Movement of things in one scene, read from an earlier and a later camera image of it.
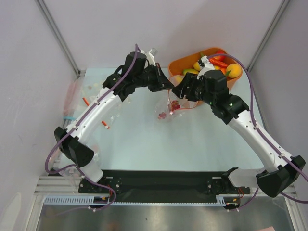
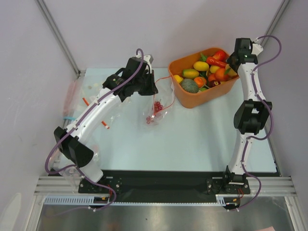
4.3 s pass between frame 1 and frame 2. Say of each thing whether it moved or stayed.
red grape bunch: moved
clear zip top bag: moved
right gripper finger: moved
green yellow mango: stayed
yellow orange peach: stayed
